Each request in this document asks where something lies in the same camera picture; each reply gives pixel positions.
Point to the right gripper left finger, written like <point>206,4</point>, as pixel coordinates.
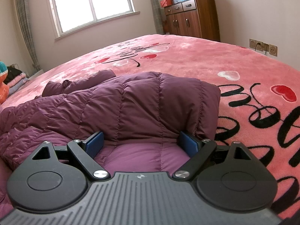
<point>54,177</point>

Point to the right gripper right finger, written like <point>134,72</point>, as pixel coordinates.
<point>228,177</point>

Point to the purple down jacket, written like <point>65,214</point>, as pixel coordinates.
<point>140,115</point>

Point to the folded clothes pile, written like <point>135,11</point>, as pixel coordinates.
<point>15,79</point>

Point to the pink heart print blanket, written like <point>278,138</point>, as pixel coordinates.
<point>259,100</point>

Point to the teal orange plush toy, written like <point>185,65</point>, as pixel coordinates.
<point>4,89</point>

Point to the brown wooden cabinet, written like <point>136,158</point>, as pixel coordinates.
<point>194,18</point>

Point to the white framed window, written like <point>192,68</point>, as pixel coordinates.
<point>70,16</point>

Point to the red box on cabinet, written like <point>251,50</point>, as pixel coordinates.
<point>165,3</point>

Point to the grey checked left curtain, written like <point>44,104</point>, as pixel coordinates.
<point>21,8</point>

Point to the grey checked curtain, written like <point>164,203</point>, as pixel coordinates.
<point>21,8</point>
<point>157,16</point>

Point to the grey checked right curtain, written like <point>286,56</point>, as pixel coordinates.
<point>157,16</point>

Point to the wall power socket strip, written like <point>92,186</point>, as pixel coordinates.
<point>263,47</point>

